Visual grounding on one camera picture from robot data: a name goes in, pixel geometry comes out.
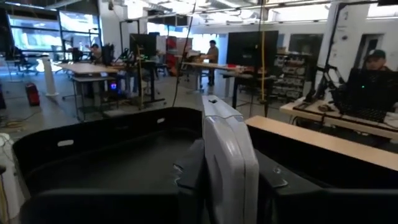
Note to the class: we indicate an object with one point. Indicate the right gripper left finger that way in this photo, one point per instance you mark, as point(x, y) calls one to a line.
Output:
point(109, 208)

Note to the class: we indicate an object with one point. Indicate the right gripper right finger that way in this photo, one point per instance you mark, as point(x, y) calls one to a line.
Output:
point(326, 207)

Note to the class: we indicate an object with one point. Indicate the silver metal tube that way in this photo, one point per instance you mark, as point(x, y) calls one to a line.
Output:
point(230, 168)

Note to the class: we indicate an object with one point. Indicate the black pegboard cart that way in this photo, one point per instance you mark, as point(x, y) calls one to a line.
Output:
point(109, 149)

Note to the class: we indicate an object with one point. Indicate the wooden desk grey legs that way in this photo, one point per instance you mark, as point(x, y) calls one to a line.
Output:
point(311, 140)

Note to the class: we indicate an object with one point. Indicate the wooden workstation desk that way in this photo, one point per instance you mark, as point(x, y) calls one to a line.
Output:
point(311, 110)

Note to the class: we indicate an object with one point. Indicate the black laptop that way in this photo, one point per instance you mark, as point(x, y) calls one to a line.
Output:
point(367, 93)

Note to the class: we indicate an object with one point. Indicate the black parts shelf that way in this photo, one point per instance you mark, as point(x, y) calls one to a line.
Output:
point(289, 77)

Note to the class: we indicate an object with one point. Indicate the red canister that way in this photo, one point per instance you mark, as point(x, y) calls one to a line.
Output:
point(32, 93)

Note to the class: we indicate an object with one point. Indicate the wooden desk black legs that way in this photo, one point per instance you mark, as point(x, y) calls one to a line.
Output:
point(87, 68)

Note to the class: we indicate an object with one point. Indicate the person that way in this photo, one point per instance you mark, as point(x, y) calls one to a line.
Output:
point(213, 59)
point(376, 60)
point(95, 52)

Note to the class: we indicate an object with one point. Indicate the black monitor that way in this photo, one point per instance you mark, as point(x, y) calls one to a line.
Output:
point(143, 45)
point(248, 48)

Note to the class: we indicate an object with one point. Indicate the long wooden desk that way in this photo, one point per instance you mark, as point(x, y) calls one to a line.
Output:
point(211, 66)

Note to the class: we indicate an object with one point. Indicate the white cylinder post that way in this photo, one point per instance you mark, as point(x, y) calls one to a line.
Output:
point(49, 76)

